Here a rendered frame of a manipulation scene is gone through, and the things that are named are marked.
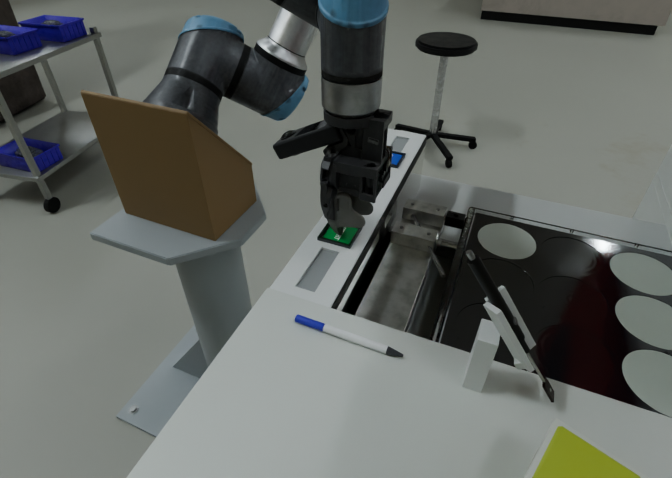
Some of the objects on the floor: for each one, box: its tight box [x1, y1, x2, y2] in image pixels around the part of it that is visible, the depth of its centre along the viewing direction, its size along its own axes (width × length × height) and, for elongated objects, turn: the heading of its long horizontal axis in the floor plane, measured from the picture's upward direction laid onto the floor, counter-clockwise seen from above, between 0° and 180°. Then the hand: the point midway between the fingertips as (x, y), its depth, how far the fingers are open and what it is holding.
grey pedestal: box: [90, 182, 266, 437], centre depth 127 cm, size 51×44×82 cm
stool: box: [394, 32, 478, 168], centre depth 274 cm, size 58×56×70 cm
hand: (336, 225), depth 68 cm, fingers closed
